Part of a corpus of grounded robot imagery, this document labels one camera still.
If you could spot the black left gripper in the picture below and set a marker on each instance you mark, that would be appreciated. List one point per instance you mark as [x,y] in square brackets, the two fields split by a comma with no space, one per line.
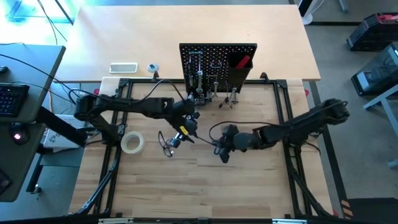
[186,123]

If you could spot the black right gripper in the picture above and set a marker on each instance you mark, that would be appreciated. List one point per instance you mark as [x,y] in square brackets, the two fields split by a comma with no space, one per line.
[234,140]

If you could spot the clear safety glasses black frame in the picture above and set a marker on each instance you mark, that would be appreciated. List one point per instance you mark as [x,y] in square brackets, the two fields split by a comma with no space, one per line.
[167,151]

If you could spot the silver combination wrench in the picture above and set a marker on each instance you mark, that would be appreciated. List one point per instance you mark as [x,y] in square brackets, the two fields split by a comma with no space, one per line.
[199,79]
[215,90]
[234,96]
[189,58]

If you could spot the white masking tape roll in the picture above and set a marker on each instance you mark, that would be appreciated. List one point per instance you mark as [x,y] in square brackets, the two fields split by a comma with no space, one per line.
[123,142]

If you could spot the red utility knife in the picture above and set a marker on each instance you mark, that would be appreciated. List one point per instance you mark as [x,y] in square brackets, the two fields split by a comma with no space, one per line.
[244,61]

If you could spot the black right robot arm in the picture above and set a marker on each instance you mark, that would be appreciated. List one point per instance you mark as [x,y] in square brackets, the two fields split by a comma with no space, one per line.
[295,126]

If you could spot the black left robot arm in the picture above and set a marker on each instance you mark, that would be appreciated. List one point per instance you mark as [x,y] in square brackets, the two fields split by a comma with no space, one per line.
[140,105]

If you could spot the long double prong peg hook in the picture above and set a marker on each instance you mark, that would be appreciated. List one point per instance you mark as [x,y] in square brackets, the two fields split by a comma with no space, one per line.
[227,88]

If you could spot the double prong metal peg hook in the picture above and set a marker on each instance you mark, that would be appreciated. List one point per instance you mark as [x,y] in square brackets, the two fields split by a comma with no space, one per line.
[196,53]

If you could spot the black pegboard socket shelf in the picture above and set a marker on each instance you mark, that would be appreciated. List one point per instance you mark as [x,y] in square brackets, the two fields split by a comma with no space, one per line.
[200,104]

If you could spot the black plastic pegboard bin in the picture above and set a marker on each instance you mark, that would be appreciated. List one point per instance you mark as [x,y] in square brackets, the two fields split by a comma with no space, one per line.
[237,79]

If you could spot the black metal pegboard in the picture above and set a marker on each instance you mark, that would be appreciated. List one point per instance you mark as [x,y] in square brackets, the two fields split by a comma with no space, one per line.
[217,51]

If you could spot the white rectangular tray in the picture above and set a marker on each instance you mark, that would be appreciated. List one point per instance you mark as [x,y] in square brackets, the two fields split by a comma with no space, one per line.
[123,68]

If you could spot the silver aluminium extrusion bar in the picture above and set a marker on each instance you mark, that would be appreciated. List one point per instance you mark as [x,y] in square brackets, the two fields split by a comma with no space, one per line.
[115,221]

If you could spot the light wooden table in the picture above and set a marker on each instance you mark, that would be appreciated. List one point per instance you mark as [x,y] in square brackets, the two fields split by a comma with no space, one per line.
[186,25]

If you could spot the white box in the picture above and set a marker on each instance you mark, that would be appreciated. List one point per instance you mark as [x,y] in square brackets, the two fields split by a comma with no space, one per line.
[59,138]

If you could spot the white round stand base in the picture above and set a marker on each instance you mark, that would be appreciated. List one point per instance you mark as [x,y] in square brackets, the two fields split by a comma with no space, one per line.
[306,18]

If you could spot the black computer mouse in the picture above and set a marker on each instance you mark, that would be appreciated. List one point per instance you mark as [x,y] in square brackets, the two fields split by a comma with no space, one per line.
[18,135]

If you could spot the black box with clear lid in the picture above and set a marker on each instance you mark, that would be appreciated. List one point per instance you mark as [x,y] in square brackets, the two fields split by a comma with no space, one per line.
[376,74]

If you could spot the grey metal table legs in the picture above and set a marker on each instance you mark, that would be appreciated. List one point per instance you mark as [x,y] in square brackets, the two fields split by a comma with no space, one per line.
[390,118]

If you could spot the dark grey desk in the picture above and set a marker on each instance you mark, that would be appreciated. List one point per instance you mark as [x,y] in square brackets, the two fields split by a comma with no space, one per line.
[31,68]

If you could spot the black keyboard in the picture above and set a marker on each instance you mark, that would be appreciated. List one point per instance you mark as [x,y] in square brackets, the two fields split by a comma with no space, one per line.
[12,99]

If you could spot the black crate with red lid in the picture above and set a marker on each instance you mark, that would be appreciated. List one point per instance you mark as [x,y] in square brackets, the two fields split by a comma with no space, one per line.
[370,34]

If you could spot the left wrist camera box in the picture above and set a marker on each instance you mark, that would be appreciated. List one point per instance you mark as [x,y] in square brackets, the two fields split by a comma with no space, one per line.
[174,143]

